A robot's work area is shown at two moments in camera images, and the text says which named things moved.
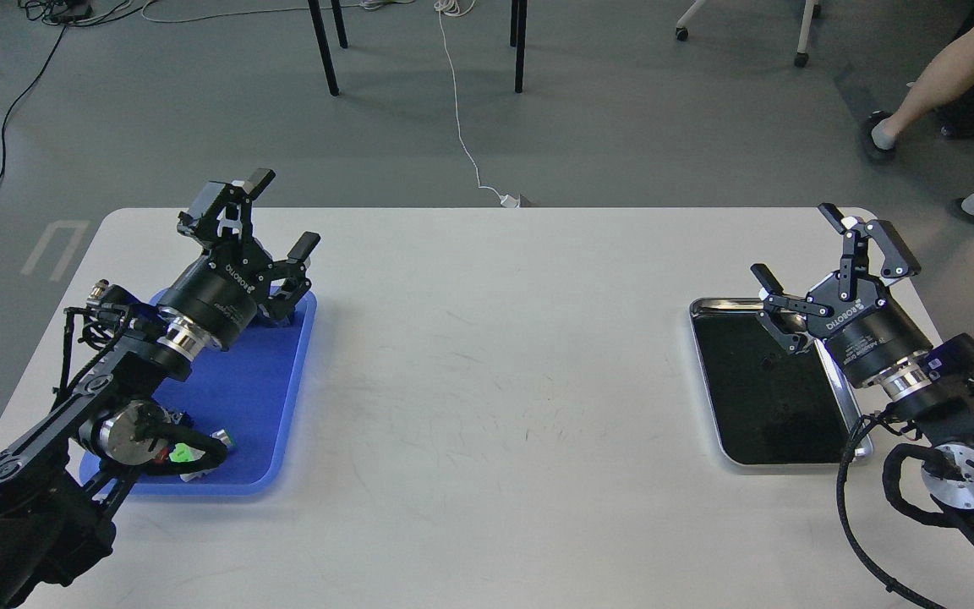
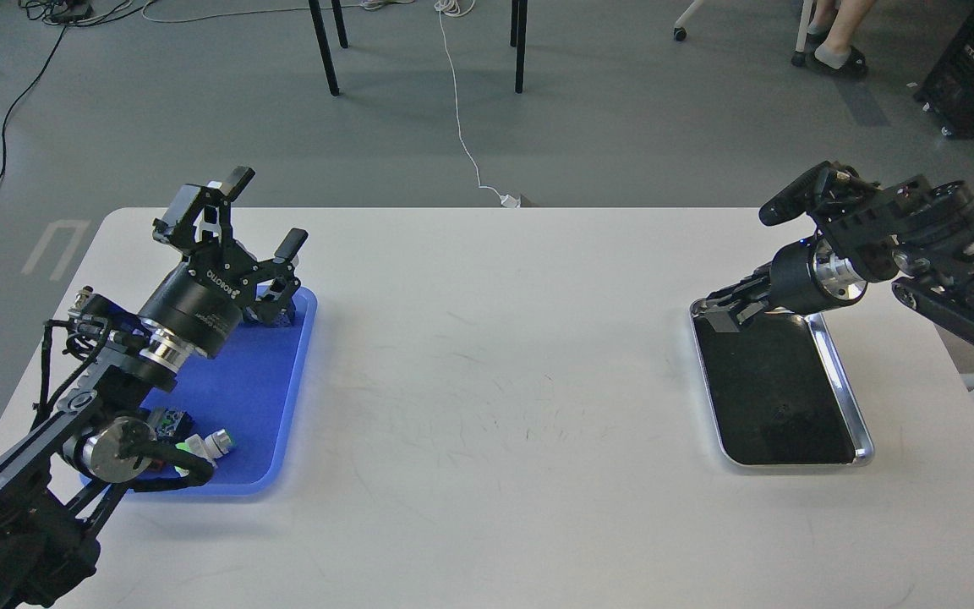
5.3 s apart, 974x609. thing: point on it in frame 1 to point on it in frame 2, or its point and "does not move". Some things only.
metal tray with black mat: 768,405 does not move
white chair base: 801,59 does not move
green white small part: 183,453 to 210,447
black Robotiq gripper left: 221,290 to 201,305
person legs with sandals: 970,54 to 832,31
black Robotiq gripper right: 867,331 to 799,280
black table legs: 518,41 does not move
